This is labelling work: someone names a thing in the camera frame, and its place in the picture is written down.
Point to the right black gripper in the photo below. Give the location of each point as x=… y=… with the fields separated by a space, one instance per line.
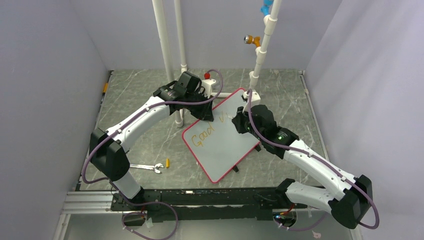
x=238 y=119

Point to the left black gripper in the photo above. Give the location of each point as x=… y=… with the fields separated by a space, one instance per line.
x=205 y=114

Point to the red-framed whiteboard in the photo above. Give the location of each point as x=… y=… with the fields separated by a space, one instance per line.
x=216 y=145

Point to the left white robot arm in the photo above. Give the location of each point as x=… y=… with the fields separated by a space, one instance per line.
x=108 y=148

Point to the silver open-end wrench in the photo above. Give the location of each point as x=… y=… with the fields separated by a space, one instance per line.
x=155 y=168

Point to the orange nozzle fitting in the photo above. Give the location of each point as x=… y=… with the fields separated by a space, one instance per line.
x=250 y=40

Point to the blue pipe fitting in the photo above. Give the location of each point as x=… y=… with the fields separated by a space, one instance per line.
x=265 y=9

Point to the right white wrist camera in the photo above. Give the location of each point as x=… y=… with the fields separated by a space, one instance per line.
x=251 y=99

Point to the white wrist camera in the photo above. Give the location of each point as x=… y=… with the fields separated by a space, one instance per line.
x=251 y=99
x=207 y=85

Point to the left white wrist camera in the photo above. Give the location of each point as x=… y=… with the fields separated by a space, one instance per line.
x=207 y=85

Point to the orange wall clip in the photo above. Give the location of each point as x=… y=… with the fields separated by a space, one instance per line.
x=105 y=87

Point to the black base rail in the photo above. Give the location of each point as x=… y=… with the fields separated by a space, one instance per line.
x=260 y=203

